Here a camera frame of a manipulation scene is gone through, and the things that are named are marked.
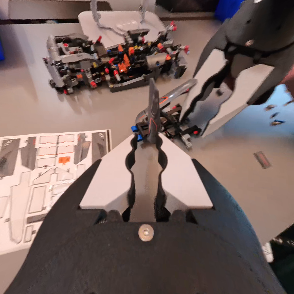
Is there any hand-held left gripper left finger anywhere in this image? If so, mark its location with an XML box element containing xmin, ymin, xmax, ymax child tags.
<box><xmin>79</xmin><ymin>134</ymin><xmax>136</xmax><ymax>222</ymax></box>

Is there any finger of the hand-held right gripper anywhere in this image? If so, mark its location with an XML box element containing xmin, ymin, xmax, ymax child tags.
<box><xmin>179</xmin><ymin>49</ymin><xmax>228</xmax><ymax>122</ymax></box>
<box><xmin>201</xmin><ymin>65</ymin><xmax>280</xmax><ymax>137</ymax></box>

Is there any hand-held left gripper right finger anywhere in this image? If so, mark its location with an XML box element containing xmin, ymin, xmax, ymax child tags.
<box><xmin>156</xmin><ymin>133</ymin><xmax>214</xmax><ymax>222</ymax></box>

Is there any black grey lego frame assembly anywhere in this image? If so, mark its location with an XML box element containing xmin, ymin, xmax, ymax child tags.
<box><xmin>131</xmin><ymin>78</ymin><xmax>202</xmax><ymax>150</ymax></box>

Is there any dark lego tile red line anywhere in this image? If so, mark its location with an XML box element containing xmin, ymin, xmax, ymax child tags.
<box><xmin>253</xmin><ymin>151</ymin><xmax>272</xmax><ymax>170</ymax></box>

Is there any large lego car chassis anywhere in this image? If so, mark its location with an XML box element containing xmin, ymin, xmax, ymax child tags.
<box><xmin>42</xmin><ymin>21</ymin><xmax>190</xmax><ymax>95</ymax></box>

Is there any person's right hand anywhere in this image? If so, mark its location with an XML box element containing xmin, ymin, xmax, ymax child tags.
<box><xmin>282</xmin><ymin>68</ymin><xmax>294</xmax><ymax>92</ymax></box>

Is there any blue plastic bin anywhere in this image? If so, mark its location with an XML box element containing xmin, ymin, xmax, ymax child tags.
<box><xmin>215</xmin><ymin>0</ymin><xmax>245</xmax><ymax>23</ymax></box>

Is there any white sticker sheet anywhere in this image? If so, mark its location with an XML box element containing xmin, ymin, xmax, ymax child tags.
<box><xmin>0</xmin><ymin>129</ymin><xmax>112</xmax><ymax>256</ymax></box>

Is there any white book stand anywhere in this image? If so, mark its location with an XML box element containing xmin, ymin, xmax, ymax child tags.
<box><xmin>78</xmin><ymin>0</ymin><xmax>166</xmax><ymax>46</ymax></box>

